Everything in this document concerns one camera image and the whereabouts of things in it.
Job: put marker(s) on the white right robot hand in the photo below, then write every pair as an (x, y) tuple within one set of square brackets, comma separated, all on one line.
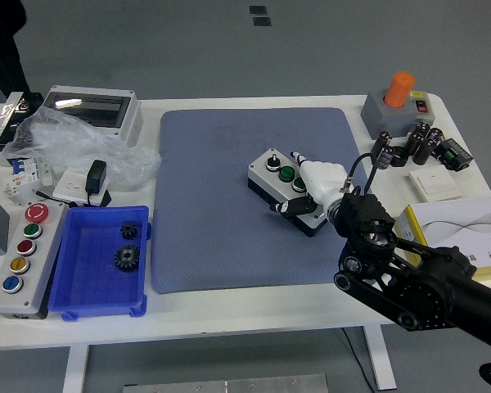
[(323, 180)]

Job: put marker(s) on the grey four-button control box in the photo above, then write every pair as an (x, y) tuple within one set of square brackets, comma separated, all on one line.
[(264, 178)]

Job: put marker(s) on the grey five-button control box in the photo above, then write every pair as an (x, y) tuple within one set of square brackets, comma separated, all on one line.
[(45, 249)]

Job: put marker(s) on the black cylindrical capacitor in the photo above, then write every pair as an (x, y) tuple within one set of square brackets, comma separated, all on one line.
[(413, 143), (381, 144), (422, 128), (435, 136), (424, 150), (386, 158)]

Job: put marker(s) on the grey square base box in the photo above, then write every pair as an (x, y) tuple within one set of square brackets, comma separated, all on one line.
[(380, 116)]

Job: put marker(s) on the blue-grey padded mat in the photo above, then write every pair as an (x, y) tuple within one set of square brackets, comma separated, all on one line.
[(208, 184)]

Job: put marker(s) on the orange cylinder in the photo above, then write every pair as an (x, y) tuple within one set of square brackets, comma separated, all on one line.
[(399, 90)]

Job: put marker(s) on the black module green terminals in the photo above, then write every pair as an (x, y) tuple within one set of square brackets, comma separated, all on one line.
[(454, 153)]

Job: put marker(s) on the yellow white cardboard box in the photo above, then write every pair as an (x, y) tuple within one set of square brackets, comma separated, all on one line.
[(454, 221)]

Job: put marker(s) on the black floor outlet cover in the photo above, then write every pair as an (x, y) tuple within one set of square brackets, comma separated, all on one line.
[(262, 21), (258, 10)]

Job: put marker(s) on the white table leg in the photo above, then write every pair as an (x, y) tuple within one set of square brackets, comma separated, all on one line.
[(380, 360), (75, 368)]

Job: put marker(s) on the small black gear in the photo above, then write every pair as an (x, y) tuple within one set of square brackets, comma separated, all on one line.
[(128, 231)]

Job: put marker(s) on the large black gear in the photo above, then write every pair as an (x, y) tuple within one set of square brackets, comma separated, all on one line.
[(127, 257)]

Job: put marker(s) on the grey metal floor plate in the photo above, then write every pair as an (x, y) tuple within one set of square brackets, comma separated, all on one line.
[(229, 385)]

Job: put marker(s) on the black power adapter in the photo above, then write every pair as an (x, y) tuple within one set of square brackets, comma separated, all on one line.
[(96, 176)]

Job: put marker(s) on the grey distribution box clear lid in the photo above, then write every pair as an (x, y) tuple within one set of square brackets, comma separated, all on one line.
[(90, 104)]

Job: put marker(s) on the blue plastic bin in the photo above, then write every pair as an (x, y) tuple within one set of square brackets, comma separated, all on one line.
[(90, 282)]

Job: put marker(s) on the clear plastic bag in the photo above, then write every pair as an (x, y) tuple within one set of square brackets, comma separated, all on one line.
[(65, 139)]

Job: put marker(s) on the white blue circuit breaker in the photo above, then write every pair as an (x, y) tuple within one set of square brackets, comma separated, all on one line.
[(24, 172)]

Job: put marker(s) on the white box glossy black device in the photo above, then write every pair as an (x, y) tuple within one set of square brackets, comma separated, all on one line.
[(12, 118)]

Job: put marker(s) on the person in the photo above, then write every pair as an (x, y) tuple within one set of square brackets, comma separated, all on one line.
[(0, 41)]

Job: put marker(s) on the beige wall switch panel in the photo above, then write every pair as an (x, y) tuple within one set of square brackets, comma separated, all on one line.
[(433, 182)]

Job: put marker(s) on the white switch black red buttons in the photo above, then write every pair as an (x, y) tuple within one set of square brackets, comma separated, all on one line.
[(422, 109)]

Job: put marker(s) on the white wall socket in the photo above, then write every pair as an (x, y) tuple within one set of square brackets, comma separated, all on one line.
[(71, 184)]

